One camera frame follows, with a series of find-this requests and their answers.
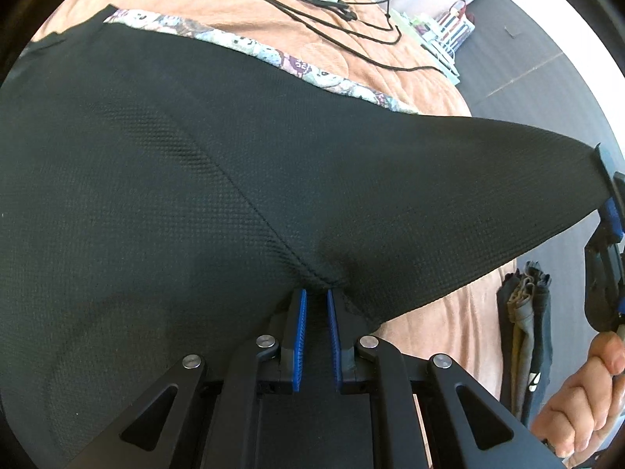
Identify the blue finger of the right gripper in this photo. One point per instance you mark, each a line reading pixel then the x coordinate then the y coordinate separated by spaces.
pixel 610 195

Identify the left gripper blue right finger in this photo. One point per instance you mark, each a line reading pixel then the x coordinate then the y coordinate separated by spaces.
pixel 426 413

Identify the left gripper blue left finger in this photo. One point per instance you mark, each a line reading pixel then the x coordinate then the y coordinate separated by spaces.
pixel 192 418

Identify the black t-shirt patterned trim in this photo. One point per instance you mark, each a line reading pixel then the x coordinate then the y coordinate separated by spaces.
pixel 161 195

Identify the person's right hand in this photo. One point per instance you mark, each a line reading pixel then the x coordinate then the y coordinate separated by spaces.
pixel 577 419

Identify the white bedside cabinet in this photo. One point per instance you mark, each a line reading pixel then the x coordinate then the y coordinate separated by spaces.
pixel 444 55

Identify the brown fleece blanket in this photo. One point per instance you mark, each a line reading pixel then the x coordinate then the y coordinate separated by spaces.
pixel 371 58

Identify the white wire rack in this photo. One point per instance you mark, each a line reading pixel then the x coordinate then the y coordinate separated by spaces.
pixel 454 27

